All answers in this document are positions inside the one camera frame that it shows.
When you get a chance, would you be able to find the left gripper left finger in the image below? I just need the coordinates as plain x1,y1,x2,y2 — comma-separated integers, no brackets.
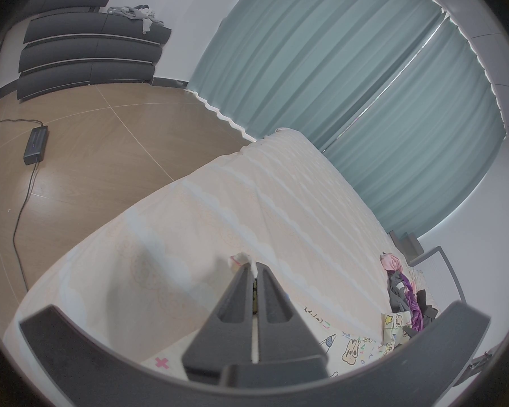
182,262,256,383

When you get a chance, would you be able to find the pile of clothes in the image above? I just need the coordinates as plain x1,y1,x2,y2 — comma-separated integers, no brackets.
379,252,440,339

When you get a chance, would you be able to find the black power adapter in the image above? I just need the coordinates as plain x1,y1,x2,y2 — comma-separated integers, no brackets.
23,126,51,166

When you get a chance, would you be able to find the grey white bedside table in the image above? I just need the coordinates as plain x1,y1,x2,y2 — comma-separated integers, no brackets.
388,231,426,267

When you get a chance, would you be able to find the grey garment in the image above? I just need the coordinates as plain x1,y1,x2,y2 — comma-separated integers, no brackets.
106,3,167,35

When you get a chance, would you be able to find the black chest of drawers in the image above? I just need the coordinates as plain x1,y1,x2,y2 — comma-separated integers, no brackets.
16,13,173,103

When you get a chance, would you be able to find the bed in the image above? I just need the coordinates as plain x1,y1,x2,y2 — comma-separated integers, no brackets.
2,127,468,381

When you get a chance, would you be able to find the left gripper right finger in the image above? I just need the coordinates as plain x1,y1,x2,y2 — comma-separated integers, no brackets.
254,262,330,376

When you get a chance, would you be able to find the black cable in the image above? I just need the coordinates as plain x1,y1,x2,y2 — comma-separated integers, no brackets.
12,164,41,292
0,119,44,129

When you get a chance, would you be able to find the cream pillow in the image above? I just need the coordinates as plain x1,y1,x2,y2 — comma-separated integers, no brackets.
409,267,429,291

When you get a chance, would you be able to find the white printed pyjama top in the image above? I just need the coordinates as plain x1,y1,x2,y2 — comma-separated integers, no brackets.
142,250,412,380

